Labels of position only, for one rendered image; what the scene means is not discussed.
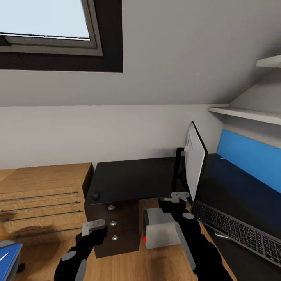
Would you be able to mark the notebook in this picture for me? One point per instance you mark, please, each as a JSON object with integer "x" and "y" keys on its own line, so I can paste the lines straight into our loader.
{"x": 219, "y": 234}

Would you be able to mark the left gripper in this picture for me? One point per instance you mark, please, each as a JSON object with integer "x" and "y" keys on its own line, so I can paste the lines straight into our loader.
{"x": 95, "y": 238}

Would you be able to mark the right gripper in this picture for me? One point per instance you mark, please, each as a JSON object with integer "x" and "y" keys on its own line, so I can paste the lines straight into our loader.
{"x": 169, "y": 207}

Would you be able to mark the folder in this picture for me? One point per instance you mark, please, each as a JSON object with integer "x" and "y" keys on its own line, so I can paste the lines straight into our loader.
{"x": 8, "y": 257}

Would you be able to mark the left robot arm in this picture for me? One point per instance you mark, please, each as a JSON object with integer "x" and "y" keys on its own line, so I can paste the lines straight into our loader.
{"x": 73, "y": 264}

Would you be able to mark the mouse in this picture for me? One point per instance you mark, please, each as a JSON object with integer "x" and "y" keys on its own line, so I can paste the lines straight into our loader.
{"x": 95, "y": 195}

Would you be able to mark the monitor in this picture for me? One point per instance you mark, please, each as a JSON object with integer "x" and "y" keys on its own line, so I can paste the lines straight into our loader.
{"x": 195, "y": 161}

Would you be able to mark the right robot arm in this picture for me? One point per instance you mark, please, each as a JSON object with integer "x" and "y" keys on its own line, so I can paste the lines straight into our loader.
{"x": 204, "y": 258}

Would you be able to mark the swivel chair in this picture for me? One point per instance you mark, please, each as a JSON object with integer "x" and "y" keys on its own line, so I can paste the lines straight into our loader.
{"x": 17, "y": 269}

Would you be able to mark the keyboard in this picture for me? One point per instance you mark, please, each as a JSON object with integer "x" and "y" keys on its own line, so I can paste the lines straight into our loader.
{"x": 260, "y": 242}

